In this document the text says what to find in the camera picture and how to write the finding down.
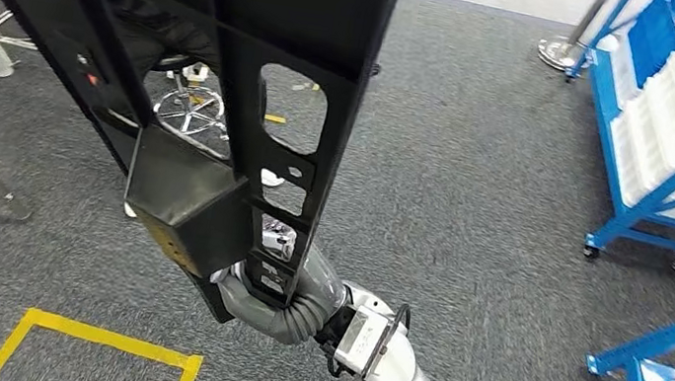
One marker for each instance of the blue plastic crate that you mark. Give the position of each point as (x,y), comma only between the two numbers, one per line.
(653,35)

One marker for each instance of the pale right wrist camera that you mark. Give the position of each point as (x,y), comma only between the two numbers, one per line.
(359,341)

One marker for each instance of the chrome base stool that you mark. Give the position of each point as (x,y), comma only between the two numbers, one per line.
(194,108)

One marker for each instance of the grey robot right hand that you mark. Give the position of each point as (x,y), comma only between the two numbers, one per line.
(324,286)

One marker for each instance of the long black plastic part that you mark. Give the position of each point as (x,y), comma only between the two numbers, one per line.
(191,195)

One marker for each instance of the chrome stanchion post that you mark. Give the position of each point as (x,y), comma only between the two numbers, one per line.
(558,52)

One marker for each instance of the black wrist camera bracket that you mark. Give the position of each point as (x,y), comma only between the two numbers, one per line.
(331,330)

